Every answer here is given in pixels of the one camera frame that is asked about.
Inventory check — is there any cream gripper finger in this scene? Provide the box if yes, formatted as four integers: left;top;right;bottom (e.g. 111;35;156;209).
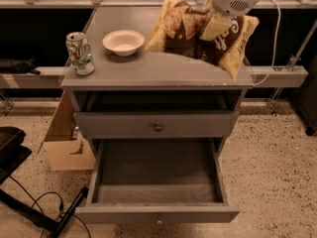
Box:
199;12;232;41

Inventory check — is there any brown chip bag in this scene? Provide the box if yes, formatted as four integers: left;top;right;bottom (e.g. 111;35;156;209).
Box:
145;0;260;79

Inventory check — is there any grey drawer cabinet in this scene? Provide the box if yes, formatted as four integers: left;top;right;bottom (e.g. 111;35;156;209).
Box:
59;6;255;225

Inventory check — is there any closed grey top drawer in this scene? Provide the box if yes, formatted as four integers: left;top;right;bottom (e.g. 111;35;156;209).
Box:
73;111;239;139

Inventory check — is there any open grey middle drawer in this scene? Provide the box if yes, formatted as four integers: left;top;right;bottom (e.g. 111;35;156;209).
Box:
76;139;240;224

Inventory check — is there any white paper bowl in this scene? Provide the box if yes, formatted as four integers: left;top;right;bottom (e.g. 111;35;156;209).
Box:
102;30;145;57

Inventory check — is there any green white soda can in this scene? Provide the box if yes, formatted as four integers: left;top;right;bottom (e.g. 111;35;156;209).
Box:
65;32;95;75

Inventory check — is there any cardboard box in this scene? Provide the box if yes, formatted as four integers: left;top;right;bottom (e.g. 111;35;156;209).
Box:
43;91;95;171

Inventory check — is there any white cable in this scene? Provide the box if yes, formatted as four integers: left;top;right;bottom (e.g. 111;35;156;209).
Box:
253;0;282;87

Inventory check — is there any grey metal rail frame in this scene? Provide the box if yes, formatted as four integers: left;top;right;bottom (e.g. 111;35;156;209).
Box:
0;0;317;117

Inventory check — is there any black bag on rail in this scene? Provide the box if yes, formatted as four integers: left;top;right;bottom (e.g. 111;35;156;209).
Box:
0;59;40;74

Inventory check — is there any black stand with cables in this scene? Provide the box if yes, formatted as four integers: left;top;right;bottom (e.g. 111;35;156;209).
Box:
0;126;92;238

